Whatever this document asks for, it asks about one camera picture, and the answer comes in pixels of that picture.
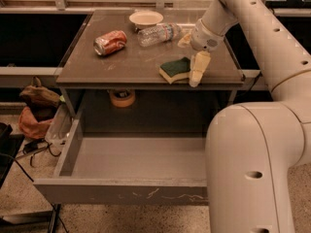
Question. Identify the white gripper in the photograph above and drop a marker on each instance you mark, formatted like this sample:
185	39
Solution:
204	38

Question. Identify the green and yellow sponge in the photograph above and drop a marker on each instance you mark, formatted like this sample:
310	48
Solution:
176	70

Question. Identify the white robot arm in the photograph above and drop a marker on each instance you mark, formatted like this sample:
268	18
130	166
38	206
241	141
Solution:
252	144

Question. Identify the grey cabinet with top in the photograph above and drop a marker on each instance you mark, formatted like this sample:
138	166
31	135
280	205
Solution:
136	62

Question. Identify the open grey top drawer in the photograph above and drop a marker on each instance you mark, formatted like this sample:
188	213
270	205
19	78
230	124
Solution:
152	152

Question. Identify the clear plastic water bottle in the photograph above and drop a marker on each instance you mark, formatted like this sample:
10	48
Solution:
158	34

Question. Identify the white paper bowl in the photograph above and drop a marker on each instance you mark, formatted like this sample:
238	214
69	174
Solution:
144	19

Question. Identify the crushed orange soda can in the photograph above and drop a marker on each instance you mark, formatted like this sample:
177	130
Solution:
110	42

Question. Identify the roll of masking tape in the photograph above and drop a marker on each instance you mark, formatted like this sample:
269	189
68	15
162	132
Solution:
122	98

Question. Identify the clear plastic bag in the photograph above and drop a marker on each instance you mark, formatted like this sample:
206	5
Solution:
59	129

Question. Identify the orange cloth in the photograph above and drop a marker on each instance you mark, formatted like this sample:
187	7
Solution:
30	127

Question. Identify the black equipment at left edge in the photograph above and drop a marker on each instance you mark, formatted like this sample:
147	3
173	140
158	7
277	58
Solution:
9	151

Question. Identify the black stand foot bottom left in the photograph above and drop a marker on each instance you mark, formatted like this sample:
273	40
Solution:
52	217

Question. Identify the black power adapter with cable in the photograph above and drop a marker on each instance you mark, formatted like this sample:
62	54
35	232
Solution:
32	148

